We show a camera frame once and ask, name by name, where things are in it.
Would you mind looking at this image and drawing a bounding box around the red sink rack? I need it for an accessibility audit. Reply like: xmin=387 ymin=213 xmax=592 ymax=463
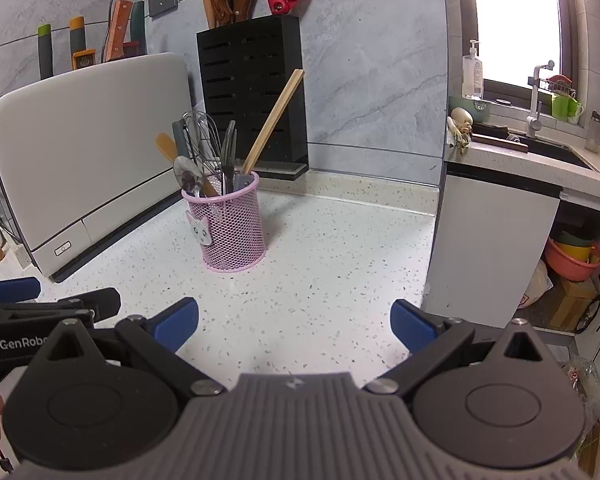
xmin=542 ymin=74 xmax=578 ymax=97

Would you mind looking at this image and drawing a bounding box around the dark green knife handle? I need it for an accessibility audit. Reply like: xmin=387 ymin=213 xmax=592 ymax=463
xmin=129 ymin=1 xmax=147 ymax=56

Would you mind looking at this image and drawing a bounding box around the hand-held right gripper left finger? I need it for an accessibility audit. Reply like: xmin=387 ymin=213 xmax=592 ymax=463
xmin=27 ymin=296 xmax=227 ymax=397

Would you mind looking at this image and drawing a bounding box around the wooden cleaver handle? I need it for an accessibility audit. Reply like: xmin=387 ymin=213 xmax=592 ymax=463
xmin=104 ymin=0 xmax=133 ymax=62

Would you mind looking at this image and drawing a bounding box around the metal whisk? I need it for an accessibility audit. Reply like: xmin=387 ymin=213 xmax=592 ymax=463
xmin=182 ymin=111 xmax=223 ymax=196

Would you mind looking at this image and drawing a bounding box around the wooden spatula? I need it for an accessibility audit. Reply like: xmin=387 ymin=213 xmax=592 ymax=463
xmin=155 ymin=132 xmax=220 ymax=198

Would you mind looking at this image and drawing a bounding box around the clear plastic bottle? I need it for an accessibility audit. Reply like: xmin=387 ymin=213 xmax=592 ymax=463
xmin=562 ymin=355 xmax=600 ymax=396

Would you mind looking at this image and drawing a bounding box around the green basin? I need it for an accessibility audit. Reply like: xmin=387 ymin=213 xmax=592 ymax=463
xmin=552 ymin=230 xmax=593 ymax=248

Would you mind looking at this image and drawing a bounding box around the grey faucet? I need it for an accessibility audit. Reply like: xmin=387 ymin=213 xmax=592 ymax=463
xmin=525 ymin=59 xmax=556 ymax=140

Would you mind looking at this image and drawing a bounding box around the white plastic bag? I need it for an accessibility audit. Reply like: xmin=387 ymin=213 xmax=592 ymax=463
xmin=519 ymin=259 xmax=553 ymax=308

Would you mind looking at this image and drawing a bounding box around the yellow basin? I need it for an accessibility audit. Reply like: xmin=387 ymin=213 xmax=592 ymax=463
xmin=555 ymin=245 xmax=593 ymax=263

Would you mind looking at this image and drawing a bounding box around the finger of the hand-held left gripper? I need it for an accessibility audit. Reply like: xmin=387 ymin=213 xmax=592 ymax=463
xmin=0 ymin=287 xmax=122 ymax=322
xmin=0 ymin=276 xmax=42 ymax=306

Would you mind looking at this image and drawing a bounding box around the white countertop appliance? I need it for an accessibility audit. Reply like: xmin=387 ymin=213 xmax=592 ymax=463
xmin=0 ymin=52 xmax=197 ymax=283

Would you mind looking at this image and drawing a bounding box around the metal spoon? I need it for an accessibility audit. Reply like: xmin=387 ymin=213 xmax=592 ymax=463
xmin=173 ymin=156 xmax=206 ymax=198

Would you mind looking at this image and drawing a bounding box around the cardboard box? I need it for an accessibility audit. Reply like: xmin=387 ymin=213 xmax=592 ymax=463
xmin=550 ymin=277 xmax=598 ymax=331

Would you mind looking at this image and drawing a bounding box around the window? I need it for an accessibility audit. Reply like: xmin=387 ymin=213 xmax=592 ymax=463
xmin=467 ymin=0 xmax=563 ymax=86

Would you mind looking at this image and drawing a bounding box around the green and grey knife handle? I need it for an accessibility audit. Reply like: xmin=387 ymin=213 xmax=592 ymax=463
xmin=37 ymin=24 xmax=55 ymax=81

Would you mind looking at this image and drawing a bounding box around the dark wooden board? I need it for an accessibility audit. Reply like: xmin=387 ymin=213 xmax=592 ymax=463
xmin=471 ymin=125 xmax=530 ymax=153

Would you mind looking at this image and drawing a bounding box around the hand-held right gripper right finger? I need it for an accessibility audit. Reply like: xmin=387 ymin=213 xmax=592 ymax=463
xmin=362 ymin=299 xmax=563 ymax=396

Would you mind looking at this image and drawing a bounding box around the orange basin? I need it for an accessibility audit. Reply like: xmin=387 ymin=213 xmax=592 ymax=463
xmin=545 ymin=237 xmax=600 ymax=282

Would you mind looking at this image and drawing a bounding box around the scallion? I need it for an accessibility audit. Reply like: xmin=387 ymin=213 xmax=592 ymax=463
xmin=447 ymin=116 xmax=473 ymax=157

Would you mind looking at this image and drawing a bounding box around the clear soap pump bottle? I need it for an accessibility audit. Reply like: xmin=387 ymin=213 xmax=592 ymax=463
xmin=461 ymin=40 xmax=485 ymax=101

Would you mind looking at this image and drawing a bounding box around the orange and grey knife handle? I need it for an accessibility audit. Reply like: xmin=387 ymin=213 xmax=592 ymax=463
xmin=69 ymin=16 xmax=87 ymax=68

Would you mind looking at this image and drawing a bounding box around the white cabinet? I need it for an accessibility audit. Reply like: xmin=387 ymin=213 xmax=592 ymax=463
xmin=422 ymin=165 xmax=563 ymax=330

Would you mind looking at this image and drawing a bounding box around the wooden handled fork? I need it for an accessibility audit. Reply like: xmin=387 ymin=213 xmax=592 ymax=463
xmin=220 ymin=120 xmax=238 ymax=195

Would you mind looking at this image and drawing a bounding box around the black knife block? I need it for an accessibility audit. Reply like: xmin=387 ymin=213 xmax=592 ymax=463
xmin=196 ymin=14 xmax=311 ymax=182

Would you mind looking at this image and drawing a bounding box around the pink mesh utensil holder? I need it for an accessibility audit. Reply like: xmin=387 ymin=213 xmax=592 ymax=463
xmin=181 ymin=171 xmax=267 ymax=273

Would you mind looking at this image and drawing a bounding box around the black sink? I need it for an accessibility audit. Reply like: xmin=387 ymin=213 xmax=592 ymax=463
xmin=507 ymin=132 xmax=593 ymax=171

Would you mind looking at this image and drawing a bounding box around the grey silicone utensil handle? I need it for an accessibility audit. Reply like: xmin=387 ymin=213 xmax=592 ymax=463
xmin=172 ymin=119 xmax=193 ymax=161

